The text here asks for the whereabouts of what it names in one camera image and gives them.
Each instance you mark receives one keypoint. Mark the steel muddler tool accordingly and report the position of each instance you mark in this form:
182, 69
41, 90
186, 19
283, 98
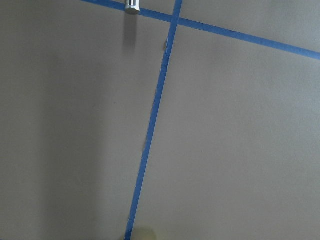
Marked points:
132, 7

